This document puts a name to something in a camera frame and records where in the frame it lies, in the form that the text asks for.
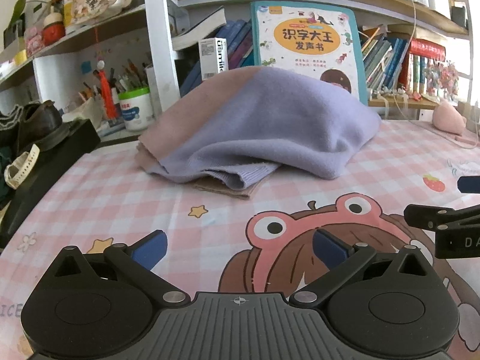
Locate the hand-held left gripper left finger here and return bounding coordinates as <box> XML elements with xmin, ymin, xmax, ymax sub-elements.
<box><xmin>49</xmin><ymin>229</ymin><xmax>192</xmax><ymax>308</ymax></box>

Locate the teal children's picture book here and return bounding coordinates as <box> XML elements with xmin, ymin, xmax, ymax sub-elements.
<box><xmin>250</xmin><ymin>1</ymin><xmax>370</xmax><ymax>106</ymax></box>

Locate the pink checked cartoon table mat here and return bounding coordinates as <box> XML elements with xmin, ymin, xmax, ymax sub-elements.
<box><xmin>0</xmin><ymin>120</ymin><xmax>480</xmax><ymax>360</ymax></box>

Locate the green potted plant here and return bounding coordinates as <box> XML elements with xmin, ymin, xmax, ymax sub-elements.
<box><xmin>5</xmin><ymin>0</ymin><xmax>46</xmax><ymax>31</ymax></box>

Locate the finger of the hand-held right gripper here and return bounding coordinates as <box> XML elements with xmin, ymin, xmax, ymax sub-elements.
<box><xmin>457</xmin><ymin>176</ymin><xmax>480</xmax><ymax>194</ymax></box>
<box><xmin>404</xmin><ymin>204</ymin><xmax>480</xmax><ymax>231</ymax></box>

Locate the thick open book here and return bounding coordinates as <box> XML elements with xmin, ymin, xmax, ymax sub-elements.
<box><xmin>172</xmin><ymin>6</ymin><xmax>227</xmax><ymax>51</ymax></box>

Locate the black side cabinet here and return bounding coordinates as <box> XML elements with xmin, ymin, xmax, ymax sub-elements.
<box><xmin>0</xmin><ymin>118</ymin><xmax>101</xmax><ymax>250</ymax></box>

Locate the white tub with green lid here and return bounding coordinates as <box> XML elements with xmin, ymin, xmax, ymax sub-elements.
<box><xmin>118</xmin><ymin>87</ymin><xmax>154</xmax><ymax>132</ymax></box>

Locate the red tassel charm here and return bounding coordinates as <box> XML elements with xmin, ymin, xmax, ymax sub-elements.
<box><xmin>92</xmin><ymin>26</ymin><xmax>119</xmax><ymax>121</ymax></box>

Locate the pink plush toy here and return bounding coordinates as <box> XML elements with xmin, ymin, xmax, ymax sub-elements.
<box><xmin>431</xmin><ymin>101</ymin><xmax>467</xmax><ymax>136</ymax></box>

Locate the white and orange carton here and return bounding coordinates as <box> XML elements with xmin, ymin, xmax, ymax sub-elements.
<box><xmin>198</xmin><ymin>37</ymin><xmax>229</xmax><ymax>81</ymax></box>

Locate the lilac and pink sweater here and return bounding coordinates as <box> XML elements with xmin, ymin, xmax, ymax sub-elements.
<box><xmin>136</xmin><ymin>65</ymin><xmax>381</xmax><ymax>200</ymax></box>

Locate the bunch of pens and pencils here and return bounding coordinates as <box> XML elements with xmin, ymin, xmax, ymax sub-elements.
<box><xmin>77</xmin><ymin>58</ymin><xmax>151</xmax><ymax>102</ymax></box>

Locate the stack of blue books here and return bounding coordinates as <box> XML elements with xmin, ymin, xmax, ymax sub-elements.
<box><xmin>217</xmin><ymin>19</ymin><xmax>256</xmax><ymax>72</ymax></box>

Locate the brown leather shoe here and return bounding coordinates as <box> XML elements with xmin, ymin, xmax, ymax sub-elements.
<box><xmin>15</xmin><ymin>100</ymin><xmax>72</xmax><ymax>152</ymax></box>

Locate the black lace-trimmed garment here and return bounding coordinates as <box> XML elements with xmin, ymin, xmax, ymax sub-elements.
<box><xmin>0</xmin><ymin>105</ymin><xmax>25</xmax><ymax>158</ymax></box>

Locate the red round jar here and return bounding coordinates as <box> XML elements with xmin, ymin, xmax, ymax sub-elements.
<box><xmin>42</xmin><ymin>7</ymin><xmax>66</xmax><ymax>46</ymax></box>

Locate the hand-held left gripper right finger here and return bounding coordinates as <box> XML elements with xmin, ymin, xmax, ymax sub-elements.
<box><xmin>289</xmin><ymin>228</ymin><xmax>432</xmax><ymax>308</ymax></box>

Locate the white wristwatch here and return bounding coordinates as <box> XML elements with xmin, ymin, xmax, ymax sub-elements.
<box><xmin>4</xmin><ymin>144</ymin><xmax>40</xmax><ymax>190</ymax></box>

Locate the row of colourful books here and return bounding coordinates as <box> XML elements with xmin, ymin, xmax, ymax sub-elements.
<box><xmin>358</xmin><ymin>24</ymin><xmax>469</xmax><ymax>102</ymax></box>

